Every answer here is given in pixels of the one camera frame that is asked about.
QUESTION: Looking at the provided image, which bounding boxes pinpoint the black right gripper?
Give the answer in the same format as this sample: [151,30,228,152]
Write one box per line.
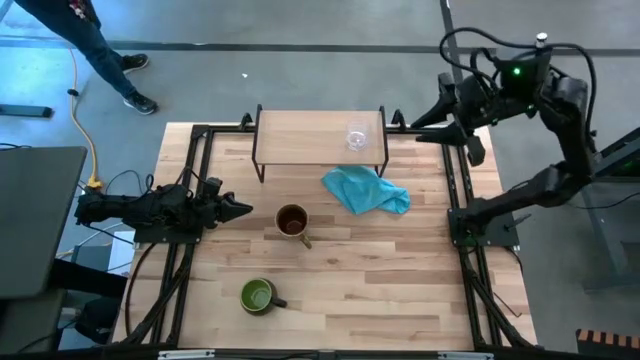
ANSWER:
[410,73,507,168]

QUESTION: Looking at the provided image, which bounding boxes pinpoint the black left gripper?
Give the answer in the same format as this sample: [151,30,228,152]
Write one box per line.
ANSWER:
[192,177,254,231]

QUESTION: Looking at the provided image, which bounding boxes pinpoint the crackled green mug gold handle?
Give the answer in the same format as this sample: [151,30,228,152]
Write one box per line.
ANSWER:
[274,203,314,251]

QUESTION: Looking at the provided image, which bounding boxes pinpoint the clear glass cup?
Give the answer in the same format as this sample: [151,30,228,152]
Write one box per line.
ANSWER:
[345,121,372,153]

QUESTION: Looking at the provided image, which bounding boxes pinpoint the wooden shelf black metal legs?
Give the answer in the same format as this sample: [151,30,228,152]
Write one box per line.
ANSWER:
[251,103,391,184]

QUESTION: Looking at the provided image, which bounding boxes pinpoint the turquoise cloth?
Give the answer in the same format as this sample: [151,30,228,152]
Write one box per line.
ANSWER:
[320,165,412,217]

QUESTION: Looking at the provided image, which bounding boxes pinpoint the black box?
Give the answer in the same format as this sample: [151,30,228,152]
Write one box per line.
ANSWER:
[49,257,129,346]

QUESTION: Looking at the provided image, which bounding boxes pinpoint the grey desk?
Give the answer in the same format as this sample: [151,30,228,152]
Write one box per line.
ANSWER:
[0,145,89,300]

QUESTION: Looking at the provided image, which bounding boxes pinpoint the grey metal stand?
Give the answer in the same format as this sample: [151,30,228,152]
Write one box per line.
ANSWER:
[579,127,640,294]

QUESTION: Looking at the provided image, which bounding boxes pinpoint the person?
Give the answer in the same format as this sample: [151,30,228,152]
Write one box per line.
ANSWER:
[13,0,159,116]

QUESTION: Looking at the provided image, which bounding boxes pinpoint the black flat bar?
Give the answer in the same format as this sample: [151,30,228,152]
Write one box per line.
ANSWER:
[0,103,54,120]

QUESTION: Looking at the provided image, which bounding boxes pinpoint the orange black striped block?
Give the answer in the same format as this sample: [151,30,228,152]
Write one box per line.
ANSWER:
[574,328,640,357]

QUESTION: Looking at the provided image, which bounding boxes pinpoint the black aluminium table frame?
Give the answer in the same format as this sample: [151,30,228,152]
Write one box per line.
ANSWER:
[112,122,539,360]

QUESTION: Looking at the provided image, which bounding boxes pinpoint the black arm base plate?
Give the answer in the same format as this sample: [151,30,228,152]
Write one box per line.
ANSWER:
[447,207,521,250]
[132,219,204,246]

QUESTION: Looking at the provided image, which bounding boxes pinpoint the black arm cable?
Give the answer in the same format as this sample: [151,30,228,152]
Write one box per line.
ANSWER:
[438,27,600,151]

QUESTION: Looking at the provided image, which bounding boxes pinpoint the silver frame bracket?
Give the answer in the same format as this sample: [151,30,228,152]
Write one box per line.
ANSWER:
[158,349,216,360]
[438,351,495,360]

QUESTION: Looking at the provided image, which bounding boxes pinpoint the yellow extension cable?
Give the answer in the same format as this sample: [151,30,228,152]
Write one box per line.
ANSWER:
[68,47,105,191]

